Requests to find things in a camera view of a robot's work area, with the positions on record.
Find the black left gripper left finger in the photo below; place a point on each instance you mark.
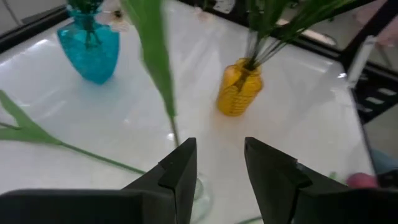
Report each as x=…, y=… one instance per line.
x=124, y=208

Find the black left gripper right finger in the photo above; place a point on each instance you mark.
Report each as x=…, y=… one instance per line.
x=311, y=205

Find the magenta artificial flower bunch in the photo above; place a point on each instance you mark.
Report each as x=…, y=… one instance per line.
x=264, y=18
x=280, y=40

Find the green stems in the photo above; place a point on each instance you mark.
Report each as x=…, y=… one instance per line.
x=311, y=15

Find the clear glass vase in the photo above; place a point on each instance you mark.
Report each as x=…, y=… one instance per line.
x=202, y=199

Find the yellow glass vase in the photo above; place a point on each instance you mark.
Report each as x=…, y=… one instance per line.
x=237, y=93

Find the blue glass vase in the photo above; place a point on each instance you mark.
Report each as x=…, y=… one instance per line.
x=90, y=59

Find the light wooden table board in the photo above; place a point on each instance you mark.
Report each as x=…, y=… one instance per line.
x=311, y=34

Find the person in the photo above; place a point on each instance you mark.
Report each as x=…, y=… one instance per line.
x=388, y=28

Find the silver aluminium bracket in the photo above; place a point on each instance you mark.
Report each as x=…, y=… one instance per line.
x=360, y=59

